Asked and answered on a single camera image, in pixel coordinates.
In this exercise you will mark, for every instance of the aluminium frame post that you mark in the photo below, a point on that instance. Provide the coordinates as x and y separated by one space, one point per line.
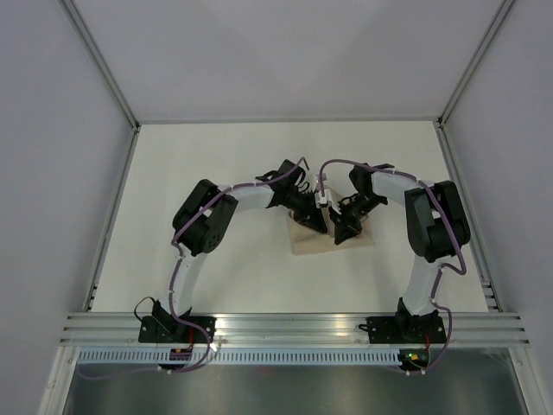
492 31
82 30

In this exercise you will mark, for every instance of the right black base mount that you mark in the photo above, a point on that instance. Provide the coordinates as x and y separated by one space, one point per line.
400 330

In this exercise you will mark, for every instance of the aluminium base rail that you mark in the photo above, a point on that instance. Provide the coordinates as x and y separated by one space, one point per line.
464 330

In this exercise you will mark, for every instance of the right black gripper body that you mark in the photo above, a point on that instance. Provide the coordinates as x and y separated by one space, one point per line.
358 207

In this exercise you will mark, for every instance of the left aluminium frame post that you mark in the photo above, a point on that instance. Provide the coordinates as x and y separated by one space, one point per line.
82 30

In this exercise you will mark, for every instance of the beige cloth napkin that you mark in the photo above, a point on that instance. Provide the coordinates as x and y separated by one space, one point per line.
304 241

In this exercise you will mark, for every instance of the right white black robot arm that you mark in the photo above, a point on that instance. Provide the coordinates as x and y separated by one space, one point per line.
436 225

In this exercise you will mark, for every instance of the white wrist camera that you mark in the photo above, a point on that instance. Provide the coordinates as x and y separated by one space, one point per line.
318 180
324 198

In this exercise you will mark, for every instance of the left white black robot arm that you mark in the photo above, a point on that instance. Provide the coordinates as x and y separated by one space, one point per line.
201 223

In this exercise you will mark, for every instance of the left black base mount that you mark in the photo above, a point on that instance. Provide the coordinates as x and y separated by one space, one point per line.
177 330

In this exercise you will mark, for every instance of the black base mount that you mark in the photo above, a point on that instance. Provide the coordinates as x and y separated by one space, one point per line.
400 330
177 330

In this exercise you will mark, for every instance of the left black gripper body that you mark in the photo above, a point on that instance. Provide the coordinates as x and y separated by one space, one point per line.
297 201

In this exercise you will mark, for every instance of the right aluminium frame post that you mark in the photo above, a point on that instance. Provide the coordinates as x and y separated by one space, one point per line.
492 31

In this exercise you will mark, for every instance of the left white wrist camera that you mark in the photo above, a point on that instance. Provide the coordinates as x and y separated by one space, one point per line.
324 198

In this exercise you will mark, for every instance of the white slotted cable duct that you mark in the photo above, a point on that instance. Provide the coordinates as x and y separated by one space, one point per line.
246 356

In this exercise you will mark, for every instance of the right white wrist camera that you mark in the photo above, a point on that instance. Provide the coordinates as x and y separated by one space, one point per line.
318 180

